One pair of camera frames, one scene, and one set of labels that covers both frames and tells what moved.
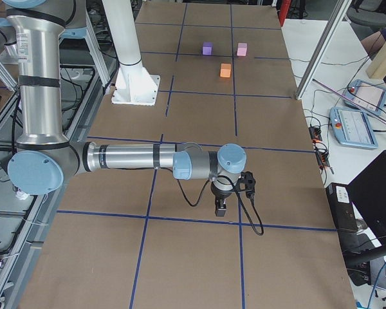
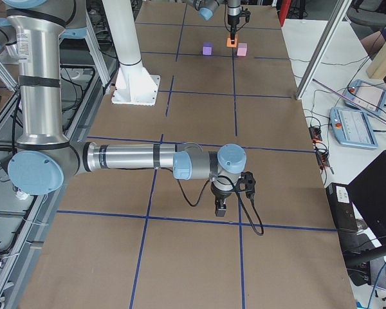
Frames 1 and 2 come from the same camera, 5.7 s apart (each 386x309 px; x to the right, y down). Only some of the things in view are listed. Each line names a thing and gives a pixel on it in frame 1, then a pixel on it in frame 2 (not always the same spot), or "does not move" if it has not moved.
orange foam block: [225, 71] → [228, 42]
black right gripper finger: [220, 206] does not move
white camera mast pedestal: [136, 84] does not move
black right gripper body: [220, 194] does not move
